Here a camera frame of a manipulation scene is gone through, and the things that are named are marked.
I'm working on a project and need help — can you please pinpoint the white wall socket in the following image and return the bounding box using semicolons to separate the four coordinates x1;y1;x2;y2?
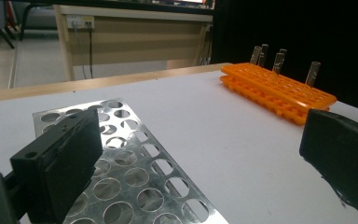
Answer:
65;14;96;31

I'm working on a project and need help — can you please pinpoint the black curtain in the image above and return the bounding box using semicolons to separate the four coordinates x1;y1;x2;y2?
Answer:
211;0;358;115

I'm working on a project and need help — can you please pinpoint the black hanging cable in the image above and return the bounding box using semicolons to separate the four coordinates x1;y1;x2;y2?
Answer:
88;27;94;79

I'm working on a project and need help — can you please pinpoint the grey hanging cable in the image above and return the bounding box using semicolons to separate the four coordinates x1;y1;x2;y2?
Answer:
73;27;88;80

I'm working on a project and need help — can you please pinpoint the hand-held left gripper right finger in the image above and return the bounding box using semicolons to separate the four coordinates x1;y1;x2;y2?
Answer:
298;108;358;224

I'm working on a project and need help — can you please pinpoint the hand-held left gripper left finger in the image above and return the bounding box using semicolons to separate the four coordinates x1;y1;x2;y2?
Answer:
9;106;104;224

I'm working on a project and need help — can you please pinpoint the metal test tube rack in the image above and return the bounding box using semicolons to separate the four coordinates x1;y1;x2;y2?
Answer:
32;98;230;224

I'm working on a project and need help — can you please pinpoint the orange plastic test tube rack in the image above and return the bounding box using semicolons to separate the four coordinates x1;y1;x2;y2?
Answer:
219;62;337;126

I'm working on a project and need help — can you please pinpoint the white table board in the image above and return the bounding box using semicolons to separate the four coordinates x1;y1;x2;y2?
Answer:
0;69;358;224

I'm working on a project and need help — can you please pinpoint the black metal frame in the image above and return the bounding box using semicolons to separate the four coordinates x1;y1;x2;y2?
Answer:
0;2;59;50

